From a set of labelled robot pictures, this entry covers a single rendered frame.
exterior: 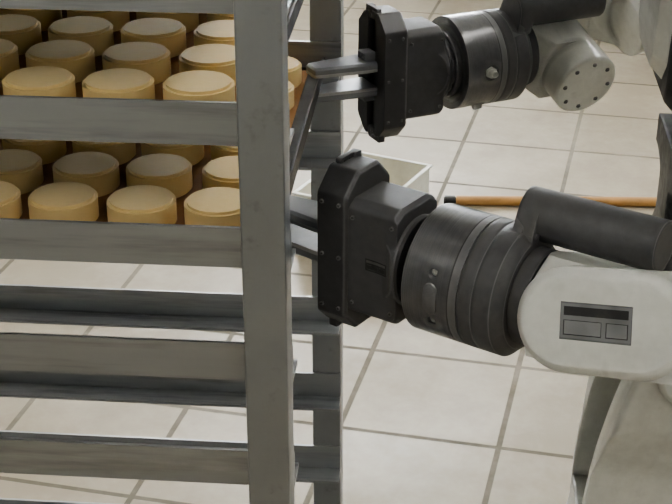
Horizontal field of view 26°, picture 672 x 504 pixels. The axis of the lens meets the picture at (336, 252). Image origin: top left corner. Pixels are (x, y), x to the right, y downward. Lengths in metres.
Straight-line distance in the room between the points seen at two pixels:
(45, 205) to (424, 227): 0.28
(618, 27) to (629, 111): 2.87
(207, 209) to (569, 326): 0.29
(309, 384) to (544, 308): 0.67
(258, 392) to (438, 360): 1.96
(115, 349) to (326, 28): 0.45
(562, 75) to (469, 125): 2.81
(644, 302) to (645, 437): 0.37
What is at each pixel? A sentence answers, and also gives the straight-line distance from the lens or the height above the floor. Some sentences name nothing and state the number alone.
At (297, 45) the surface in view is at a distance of 1.38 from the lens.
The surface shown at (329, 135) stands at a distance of 1.41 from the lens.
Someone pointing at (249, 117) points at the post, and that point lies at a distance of 0.93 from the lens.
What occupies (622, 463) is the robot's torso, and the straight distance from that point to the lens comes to 1.26.
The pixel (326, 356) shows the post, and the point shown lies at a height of 0.73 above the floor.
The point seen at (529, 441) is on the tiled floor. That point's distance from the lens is 2.73.
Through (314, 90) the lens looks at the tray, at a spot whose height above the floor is 1.05.
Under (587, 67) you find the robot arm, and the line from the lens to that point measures 1.39.
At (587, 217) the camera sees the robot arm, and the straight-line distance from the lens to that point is 0.92.
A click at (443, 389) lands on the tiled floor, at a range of 2.87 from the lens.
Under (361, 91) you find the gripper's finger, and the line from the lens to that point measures 1.33.
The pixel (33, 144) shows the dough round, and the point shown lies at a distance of 1.17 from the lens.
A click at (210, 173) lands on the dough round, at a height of 1.06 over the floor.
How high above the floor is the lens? 1.48
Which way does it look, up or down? 26 degrees down
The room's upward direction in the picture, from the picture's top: straight up
